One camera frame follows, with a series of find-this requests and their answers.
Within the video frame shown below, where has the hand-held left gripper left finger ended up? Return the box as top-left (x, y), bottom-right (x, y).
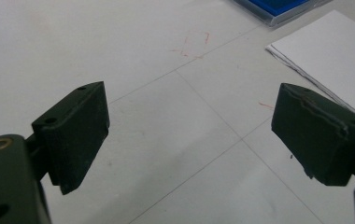
top-left (25, 81), bottom-right (110, 196)

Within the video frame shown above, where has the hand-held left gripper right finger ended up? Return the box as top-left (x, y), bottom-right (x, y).
top-left (271, 82), bottom-right (355, 187)

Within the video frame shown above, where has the white paper sheet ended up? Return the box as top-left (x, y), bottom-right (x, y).
top-left (264, 8), bottom-right (355, 125)

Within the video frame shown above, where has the blue ink pad clear case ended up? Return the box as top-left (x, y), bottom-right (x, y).
top-left (233, 0), bottom-right (334, 27)

